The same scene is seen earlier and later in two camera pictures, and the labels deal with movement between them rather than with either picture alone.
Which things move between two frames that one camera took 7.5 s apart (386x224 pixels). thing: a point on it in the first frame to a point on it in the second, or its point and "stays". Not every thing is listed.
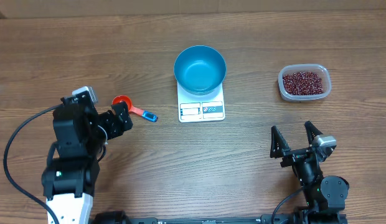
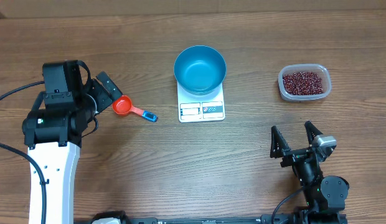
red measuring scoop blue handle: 146,114 stays
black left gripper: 114,129 to 93,87
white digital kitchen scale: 194,108 stays
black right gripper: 278,149 stays
